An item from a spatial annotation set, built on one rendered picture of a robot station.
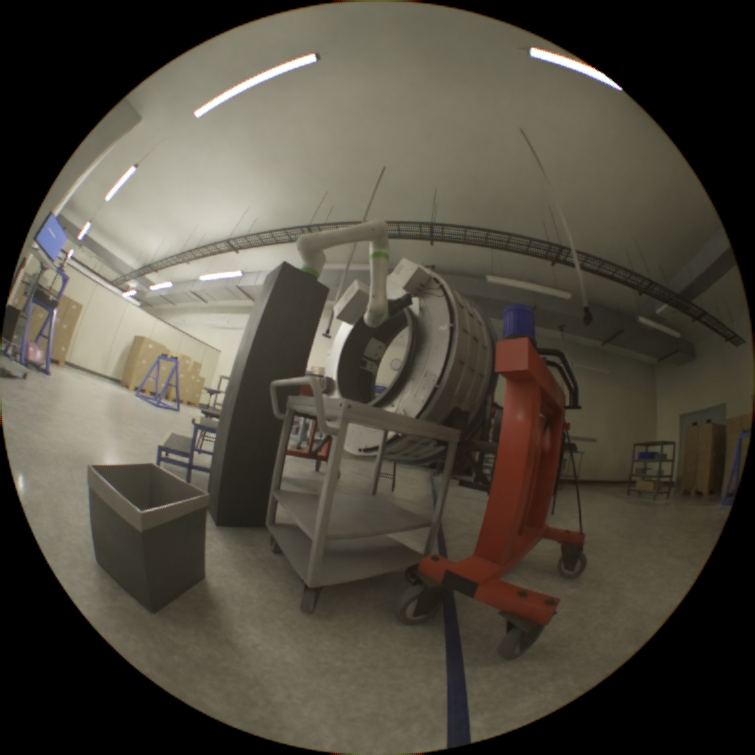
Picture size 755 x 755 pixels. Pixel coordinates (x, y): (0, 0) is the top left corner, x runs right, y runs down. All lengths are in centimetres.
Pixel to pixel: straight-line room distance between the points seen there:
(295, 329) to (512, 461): 112
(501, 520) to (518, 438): 26
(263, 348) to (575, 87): 403
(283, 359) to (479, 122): 350
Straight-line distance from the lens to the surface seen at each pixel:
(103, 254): 1060
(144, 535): 68
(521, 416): 85
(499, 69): 364
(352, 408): 66
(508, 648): 84
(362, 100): 383
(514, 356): 81
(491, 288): 541
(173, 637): 79
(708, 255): 542
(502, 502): 86
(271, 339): 125
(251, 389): 121
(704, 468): 659
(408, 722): 71
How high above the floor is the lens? 62
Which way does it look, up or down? 12 degrees up
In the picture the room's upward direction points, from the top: 12 degrees clockwise
